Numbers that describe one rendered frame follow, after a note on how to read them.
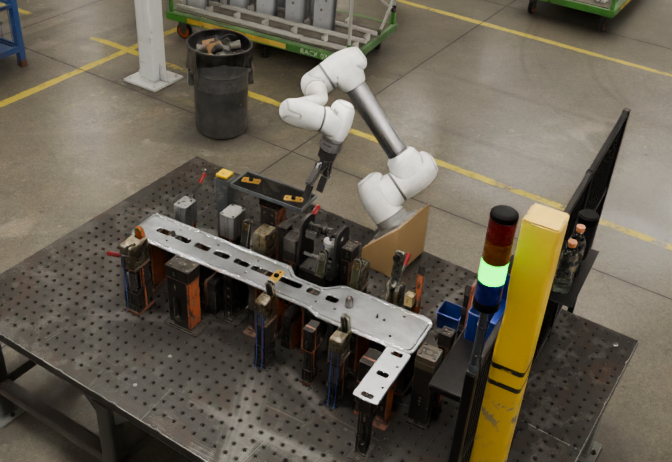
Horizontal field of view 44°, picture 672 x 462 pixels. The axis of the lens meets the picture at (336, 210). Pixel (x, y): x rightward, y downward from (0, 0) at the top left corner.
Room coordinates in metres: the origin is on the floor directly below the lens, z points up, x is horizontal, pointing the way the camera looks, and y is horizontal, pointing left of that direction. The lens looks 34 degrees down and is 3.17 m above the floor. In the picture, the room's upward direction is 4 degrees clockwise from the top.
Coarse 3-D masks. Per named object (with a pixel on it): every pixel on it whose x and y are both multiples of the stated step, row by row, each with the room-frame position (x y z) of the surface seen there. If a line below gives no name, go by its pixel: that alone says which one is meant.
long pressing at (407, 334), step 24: (168, 240) 2.88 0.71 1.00; (192, 240) 2.89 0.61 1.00; (216, 240) 2.90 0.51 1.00; (216, 264) 2.74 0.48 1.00; (264, 264) 2.76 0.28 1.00; (264, 288) 2.61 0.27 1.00; (288, 288) 2.61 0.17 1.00; (312, 288) 2.62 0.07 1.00; (336, 288) 2.63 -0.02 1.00; (312, 312) 2.48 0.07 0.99; (336, 312) 2.49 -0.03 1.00; (360, 312) 2.50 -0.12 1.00; (384, 312) 2.50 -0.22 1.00; (408, 312) 2.51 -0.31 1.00; (384, 336) 2.37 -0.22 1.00; (408, 336) 2.38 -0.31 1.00
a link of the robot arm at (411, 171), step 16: (352, 48) 3.55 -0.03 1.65; (320, 64) 3.52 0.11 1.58; (336, 64) 3.48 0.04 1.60; (352, 64) 3.49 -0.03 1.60; (336, 80) 3.46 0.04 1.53; (352, 80) 3.46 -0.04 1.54; (352, 96) 3.47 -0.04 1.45; (368, 96) 3.47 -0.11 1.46; (368, 112) 3.43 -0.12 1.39; (384, 112) 3.48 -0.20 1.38; (384, 128) 3.41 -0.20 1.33; (384, 144) 3.40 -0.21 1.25; (400, 144) 3.40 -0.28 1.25; (400, 160) 3.35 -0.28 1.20; (416, 160) 3.36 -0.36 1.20; (432, 160) 3.39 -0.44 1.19; (400, 176) 3.32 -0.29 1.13; (416, 176) 3.32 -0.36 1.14; (432, 176) 3.35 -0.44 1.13; (400, 192) 3.29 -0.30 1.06; (416, 192) 3.32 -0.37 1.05
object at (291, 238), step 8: (288, 232) 2.89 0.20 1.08; (296, 232) 2.90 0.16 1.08; (288, 240) 2.84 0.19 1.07; (296, 240) 2.84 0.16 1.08; (288, 248) 2.84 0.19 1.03; (296, 248) 2.83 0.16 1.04; (288, 256) 2.84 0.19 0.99; (288, 264) 2.85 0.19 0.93; (296, 272) 2.85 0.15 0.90; (288, 280) 2.85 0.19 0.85; (288, 304) 2.84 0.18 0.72
